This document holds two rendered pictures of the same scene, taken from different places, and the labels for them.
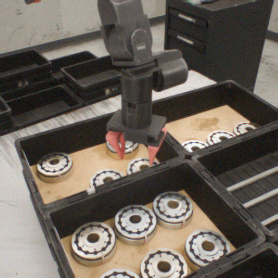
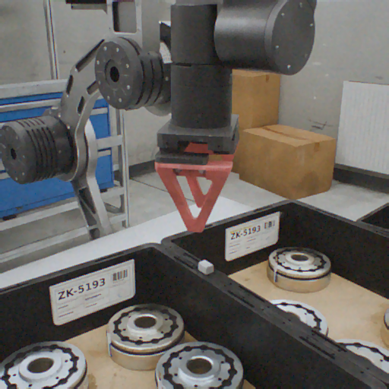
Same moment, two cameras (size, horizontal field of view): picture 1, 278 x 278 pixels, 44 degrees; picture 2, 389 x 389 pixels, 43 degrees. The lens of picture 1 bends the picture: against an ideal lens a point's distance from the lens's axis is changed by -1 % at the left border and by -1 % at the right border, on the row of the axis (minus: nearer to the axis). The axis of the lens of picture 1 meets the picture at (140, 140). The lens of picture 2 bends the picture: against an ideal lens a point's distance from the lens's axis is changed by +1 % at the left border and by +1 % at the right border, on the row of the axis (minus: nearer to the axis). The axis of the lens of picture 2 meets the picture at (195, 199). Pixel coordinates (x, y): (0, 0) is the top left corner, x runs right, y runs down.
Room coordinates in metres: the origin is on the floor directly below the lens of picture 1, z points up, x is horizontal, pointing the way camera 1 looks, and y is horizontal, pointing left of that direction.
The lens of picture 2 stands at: (0.46, -0.45, 1.25)
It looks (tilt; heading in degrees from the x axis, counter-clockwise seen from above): 21 degrees down; 81
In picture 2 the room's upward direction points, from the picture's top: straight up
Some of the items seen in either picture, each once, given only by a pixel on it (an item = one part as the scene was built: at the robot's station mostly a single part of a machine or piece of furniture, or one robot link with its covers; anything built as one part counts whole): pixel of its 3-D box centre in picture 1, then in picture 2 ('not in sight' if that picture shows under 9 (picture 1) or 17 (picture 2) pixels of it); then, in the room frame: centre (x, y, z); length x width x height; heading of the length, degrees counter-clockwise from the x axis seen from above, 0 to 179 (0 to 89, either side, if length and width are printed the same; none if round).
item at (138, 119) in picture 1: (136, 113); (201, 102); (0.55, 0.01, 1.17); 0.10 x 0.07 x 0.07; 72
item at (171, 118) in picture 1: (210, 127); not in sight; (0.93, -0.23, 0.87); 0.40 x 0.30 x 0.11; 118
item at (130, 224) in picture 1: (135, 219); (199, 367); (0.54, 0.01, 0.86); 0.05 x 0.05 x 0.01
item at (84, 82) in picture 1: (101, 100); not in sight; (1.95, 0.25, 0.37); 0.40 x 0.30 x 0.45; 126
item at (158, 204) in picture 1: (172, 206); not in sight; (0.59, -0.08, 0.86); 0.10 x 0.10 x 0.01
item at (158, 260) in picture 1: (164, 266); not in sight; (0.42, -0.05, 0.86); 0.05 x 0.05 x 0.01
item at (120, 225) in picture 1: (135, 220); (199, 370); (0.54, 0.01, 0.86); 0.10 x 0.10 x 0.01
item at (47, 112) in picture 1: (45, 127); not in sight; (1.71, 0.58, 0.31); 0.40 x 0.30 x 0.34; 126
